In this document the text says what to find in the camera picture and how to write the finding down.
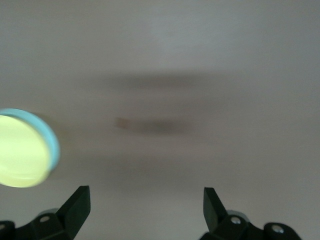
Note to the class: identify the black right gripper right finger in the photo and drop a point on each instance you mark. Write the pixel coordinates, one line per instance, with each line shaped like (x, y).
(217, 217)

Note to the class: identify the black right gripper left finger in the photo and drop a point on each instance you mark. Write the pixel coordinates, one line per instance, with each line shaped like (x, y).
(72, 215)

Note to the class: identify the pale green round plate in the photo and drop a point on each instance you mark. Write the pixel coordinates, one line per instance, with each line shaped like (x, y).
(51, 142)

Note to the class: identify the yellow round plate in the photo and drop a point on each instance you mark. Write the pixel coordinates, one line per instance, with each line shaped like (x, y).
(21, 152)

